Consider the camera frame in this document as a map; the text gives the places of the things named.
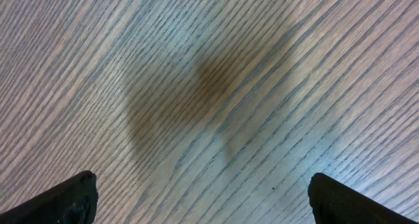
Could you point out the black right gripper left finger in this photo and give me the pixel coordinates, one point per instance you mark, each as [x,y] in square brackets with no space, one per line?
[74,200]

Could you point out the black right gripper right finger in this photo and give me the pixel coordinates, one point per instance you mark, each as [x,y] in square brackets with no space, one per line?
[334,203]

